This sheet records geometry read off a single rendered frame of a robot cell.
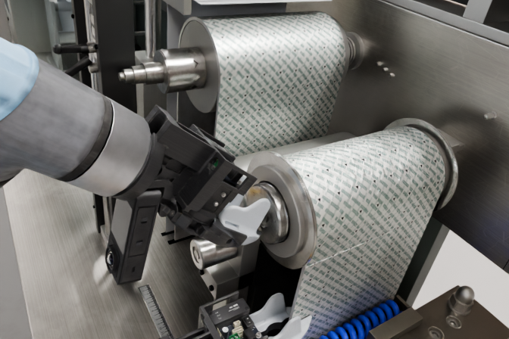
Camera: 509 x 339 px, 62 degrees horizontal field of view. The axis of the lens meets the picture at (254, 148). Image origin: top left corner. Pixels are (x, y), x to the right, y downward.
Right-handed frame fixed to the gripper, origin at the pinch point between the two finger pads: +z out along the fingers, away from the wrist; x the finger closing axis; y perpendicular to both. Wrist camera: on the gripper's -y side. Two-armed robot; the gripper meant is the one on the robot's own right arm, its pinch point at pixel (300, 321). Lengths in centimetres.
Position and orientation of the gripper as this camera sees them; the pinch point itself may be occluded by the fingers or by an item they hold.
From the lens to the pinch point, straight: 62.8
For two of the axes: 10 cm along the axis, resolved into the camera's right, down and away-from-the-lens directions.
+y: 1.2, -8.4, -5.3
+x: -5.2, -5.1, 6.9
